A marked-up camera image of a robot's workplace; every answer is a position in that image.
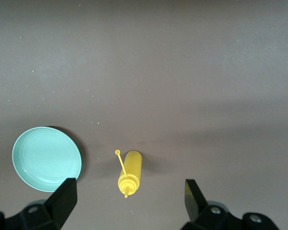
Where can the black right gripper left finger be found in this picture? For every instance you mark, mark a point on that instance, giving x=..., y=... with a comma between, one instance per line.
x=62, y=201

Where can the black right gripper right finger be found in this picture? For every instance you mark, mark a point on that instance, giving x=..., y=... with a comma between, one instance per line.
x=195, y=203

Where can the yellow mustard squeeze bottle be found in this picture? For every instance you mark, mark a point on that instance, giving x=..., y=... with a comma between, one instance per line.
x=132, y=167

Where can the pale green round plate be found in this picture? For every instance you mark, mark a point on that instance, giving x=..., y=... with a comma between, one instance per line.
x=46, y=159

